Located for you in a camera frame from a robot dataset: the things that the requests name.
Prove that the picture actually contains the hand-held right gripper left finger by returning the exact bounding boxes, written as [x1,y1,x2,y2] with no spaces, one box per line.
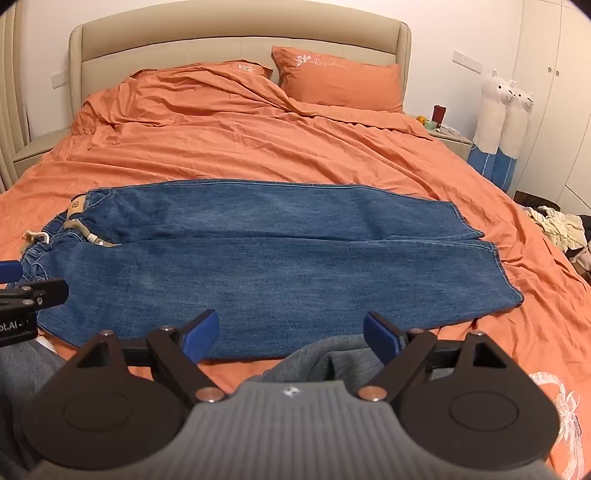
[76,308,227,404]

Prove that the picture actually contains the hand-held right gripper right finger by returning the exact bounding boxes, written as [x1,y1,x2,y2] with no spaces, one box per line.
[358,311,512,403]

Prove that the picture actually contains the blue denim pants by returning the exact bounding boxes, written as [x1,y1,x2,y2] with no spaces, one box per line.
[21,179,525,361]

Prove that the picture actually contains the person's grey clothing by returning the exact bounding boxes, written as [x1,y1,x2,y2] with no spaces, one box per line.
[262,335,386,385]

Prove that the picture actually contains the beige nightstand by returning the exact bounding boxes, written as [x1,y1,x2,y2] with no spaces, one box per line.
[11,127,72,178]
[427,124,474,160]

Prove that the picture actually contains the beige curtain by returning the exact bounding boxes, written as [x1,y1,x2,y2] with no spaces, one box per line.
[0,9,31,195]

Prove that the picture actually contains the orange duvet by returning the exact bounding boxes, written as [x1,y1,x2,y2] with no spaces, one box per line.
[0,62,591,480]

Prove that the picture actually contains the pile of clothes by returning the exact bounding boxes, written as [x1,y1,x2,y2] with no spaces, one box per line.
[517,191,591,278]

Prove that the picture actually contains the orange pillow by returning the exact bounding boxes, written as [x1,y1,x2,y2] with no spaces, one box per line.
[130,60,274,86]
[271,45,404,114]

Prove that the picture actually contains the beige padded headboard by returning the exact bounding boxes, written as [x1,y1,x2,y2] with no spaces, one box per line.
[68,4,411,114]

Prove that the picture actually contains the white wardrobe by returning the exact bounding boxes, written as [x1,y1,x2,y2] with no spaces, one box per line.
[512,0,591,217]

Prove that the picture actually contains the white wall switch plate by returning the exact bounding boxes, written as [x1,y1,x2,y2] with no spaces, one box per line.
[452,50,483,70]

